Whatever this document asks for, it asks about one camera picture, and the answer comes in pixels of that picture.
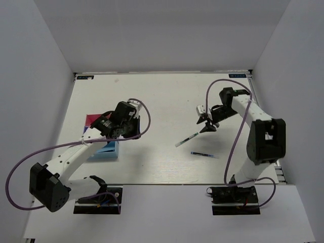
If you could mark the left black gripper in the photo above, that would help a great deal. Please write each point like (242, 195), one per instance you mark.
(136, 132)

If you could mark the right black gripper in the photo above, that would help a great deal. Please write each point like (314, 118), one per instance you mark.
(208, 127)

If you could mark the green ink clear pen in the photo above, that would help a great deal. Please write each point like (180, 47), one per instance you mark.
(186, 139)

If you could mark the blue ink pen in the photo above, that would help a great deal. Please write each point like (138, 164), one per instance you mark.
(203, 154)

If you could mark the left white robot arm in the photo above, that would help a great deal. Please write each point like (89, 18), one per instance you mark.
(51, 184)

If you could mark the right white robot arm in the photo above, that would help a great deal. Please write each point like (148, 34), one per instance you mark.
(267, 136)

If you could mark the pink blue tiered organizer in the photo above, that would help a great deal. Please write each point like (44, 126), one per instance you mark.
(110, 150)

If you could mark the right table corner label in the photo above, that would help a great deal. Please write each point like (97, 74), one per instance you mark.
(237, 75)

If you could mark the table corner label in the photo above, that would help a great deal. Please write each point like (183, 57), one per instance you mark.
(85, 77)
(237, 75)

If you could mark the left table corner label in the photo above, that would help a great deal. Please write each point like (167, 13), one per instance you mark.
(85, 77)

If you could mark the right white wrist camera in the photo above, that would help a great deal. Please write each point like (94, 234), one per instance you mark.
(201, 110)

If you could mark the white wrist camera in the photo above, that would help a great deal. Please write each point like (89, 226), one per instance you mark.
(137, 105)
(201, 110)

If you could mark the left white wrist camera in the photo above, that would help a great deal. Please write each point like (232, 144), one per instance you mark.
(137, 105)

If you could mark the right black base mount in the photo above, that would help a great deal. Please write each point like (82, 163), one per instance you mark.
(233, 201)

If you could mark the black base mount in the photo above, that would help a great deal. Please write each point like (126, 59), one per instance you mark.
(233, 201)
(107, 204)

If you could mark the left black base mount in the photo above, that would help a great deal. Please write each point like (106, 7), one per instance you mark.
(107, 204)

